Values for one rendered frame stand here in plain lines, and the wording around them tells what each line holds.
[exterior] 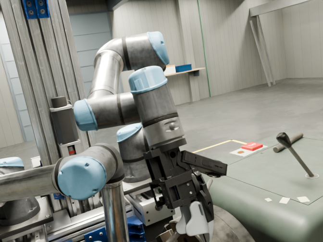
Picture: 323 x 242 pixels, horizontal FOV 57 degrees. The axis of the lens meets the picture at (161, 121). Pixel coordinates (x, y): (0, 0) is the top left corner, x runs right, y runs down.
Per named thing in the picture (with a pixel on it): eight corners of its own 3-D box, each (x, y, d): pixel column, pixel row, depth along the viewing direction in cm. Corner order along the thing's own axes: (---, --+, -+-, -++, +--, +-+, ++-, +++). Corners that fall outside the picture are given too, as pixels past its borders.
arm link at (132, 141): (121, 153, 138) (116, 125, 135) (150, 148, 138) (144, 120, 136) (118, 162, 126) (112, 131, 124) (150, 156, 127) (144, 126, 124)
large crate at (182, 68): (186, 70, 1017) (185, 64, 1013) (192, 69, 983) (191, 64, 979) (173, 72, 997) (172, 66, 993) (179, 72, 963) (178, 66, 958)
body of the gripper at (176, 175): (157, 211, 59) (138, 152, 60) (191, 195, 63) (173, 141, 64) (175, 212, 52) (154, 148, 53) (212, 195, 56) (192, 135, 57)
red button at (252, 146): (251, 146, 122) (251, 141, 122) (263, 149, 117) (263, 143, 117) (241, 150, 119) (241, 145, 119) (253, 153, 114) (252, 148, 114)
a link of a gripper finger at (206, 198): (197, 222, 58) (183, 179, 59) (204, 218, 59) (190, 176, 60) (211, 223, 54) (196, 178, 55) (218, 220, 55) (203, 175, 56)
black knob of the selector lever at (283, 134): (283, 145, 86) (282, 129, 85) (293, 147, 83) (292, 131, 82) (274, 149, 84) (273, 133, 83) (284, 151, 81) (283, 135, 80)
